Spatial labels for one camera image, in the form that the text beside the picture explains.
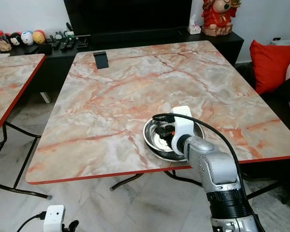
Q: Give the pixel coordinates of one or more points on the black television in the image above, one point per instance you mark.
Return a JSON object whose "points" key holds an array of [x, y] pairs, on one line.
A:
{"points": [[125, 15]]}

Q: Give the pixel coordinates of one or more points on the dark sofa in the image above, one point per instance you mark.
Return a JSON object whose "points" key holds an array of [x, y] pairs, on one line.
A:
{"points": [[280, 104]]}

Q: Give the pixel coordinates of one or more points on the red cushion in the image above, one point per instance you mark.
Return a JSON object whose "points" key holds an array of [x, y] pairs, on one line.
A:
{"points": [[273, 65]]}

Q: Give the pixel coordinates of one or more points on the yellow orange round toy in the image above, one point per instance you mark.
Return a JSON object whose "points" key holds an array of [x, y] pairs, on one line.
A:
{"points": [[39, 37]]}

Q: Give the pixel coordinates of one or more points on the black tv console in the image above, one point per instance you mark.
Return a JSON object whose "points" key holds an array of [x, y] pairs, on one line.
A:
{"points": [[58, 72]]}

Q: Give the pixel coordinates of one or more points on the black phone stand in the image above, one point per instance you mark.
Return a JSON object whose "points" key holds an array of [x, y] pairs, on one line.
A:
{"points": [[101, 60]]}

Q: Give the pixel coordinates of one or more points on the red-lidded glass jar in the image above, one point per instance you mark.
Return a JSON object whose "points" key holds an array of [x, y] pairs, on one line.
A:
{"points": [[1, 42]]}

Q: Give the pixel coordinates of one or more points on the black remote control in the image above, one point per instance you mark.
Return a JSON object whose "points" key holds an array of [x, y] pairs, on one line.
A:
{"points": [[65, 45], [72, 44]]}

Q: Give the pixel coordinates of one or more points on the red fortune god figurine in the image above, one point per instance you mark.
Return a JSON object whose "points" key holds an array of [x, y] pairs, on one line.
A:
{"points": [[218, 20]]}

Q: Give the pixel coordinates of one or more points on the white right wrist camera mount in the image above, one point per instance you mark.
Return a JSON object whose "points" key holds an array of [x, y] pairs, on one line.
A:
{"points": [[183, 124]]}

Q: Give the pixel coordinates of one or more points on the marble-pattern table red edge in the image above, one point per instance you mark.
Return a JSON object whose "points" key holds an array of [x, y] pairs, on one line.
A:
{"points": [[9, 77], [116, 96]]}

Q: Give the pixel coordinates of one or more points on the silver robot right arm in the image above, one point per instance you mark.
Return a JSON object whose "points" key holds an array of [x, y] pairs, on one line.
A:
{"points": [[217, 169]]}

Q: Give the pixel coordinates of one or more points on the round stainless steel bowl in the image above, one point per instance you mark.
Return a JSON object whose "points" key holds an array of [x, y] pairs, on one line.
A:
{"points": [[152, 142]]}

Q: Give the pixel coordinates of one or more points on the white tissue box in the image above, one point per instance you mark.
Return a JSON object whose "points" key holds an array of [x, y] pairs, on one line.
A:
{"points": [[194, 28]]}

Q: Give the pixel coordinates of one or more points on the black white round toy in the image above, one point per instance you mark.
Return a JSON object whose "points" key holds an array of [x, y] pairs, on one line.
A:
{"points": [[15, 40]]}

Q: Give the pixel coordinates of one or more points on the white blue round toy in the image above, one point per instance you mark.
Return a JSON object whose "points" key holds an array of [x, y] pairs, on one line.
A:
{"points": [[27, 38]]}

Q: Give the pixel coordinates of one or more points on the green white small gadget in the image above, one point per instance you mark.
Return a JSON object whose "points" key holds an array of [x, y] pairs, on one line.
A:
{"points": [[70, 35]]}

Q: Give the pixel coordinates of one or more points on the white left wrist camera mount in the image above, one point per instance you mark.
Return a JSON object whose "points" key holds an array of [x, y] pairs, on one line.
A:
{"points": [[53, 217]]}

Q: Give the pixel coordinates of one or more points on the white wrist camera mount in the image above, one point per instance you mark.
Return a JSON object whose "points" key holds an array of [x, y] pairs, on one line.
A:
{"points": [[53, 217], [183, 124]]}

